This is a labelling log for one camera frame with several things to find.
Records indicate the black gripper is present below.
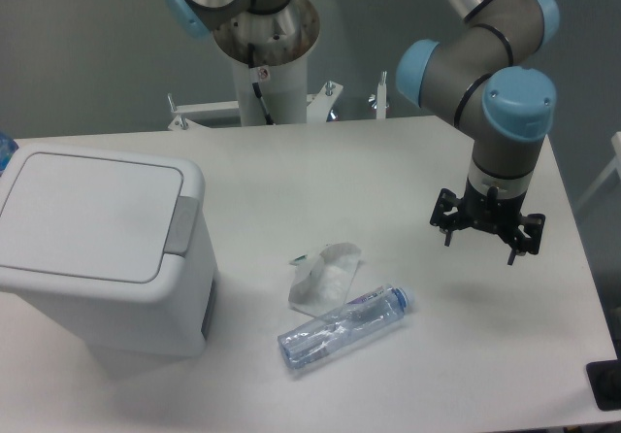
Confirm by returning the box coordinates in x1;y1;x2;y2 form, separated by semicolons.
430;176;545;265

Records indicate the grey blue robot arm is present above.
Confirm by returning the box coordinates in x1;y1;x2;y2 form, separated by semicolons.
165;0;560;256

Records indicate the white trash can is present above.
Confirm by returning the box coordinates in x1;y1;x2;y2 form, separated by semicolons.
1;143;217;357

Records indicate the clear plastic water bottle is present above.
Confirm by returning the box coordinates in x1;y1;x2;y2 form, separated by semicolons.
278;284;414;370

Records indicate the crumpled white plastic wrapper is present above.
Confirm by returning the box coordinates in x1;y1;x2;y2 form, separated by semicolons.
288;243;362;316

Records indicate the black clamp at table edge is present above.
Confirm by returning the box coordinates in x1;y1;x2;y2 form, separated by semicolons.
586;359;621;412

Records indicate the white frame at right edge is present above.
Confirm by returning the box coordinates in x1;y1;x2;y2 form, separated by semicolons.
574;132;620;214

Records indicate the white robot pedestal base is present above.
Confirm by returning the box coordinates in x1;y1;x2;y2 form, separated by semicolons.
166;0;392;131

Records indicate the black cable on pedestal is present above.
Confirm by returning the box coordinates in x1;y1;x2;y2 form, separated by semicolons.
245;42;276;126

